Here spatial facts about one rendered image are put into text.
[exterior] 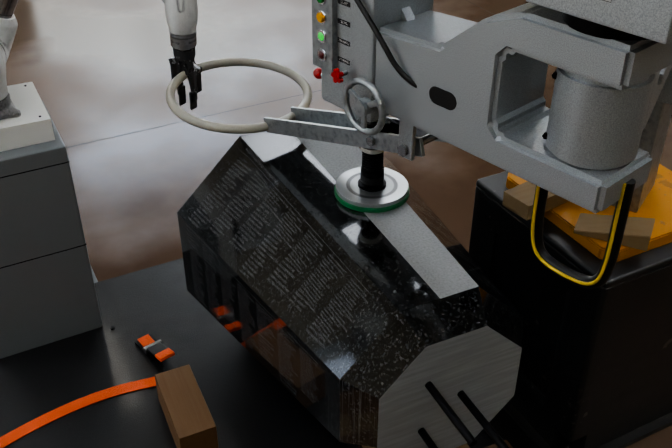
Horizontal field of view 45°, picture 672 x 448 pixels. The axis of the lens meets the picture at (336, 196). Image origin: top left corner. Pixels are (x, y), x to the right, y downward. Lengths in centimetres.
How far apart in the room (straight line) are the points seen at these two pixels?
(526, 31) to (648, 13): 28
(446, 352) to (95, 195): 243
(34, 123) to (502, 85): 160
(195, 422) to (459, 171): 205
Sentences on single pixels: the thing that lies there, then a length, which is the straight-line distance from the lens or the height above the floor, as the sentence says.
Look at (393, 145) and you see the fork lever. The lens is 214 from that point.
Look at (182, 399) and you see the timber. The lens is 274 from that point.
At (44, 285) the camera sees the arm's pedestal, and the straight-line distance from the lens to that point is 308.
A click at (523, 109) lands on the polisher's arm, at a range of 190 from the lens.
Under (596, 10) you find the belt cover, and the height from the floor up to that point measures 159.
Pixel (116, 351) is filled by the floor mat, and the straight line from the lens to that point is 313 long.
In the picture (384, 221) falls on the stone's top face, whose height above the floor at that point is 82.
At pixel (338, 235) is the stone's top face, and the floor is 82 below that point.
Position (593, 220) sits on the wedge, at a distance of 242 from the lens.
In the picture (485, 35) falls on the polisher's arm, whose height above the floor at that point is 146.
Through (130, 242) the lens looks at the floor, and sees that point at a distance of 369.
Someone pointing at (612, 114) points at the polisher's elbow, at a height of 138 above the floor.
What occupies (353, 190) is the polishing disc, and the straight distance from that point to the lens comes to 234.
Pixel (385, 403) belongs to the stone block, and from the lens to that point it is 202.
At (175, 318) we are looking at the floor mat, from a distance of 322.
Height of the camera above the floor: 210
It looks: 33 degrees down
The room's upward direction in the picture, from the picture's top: straight up
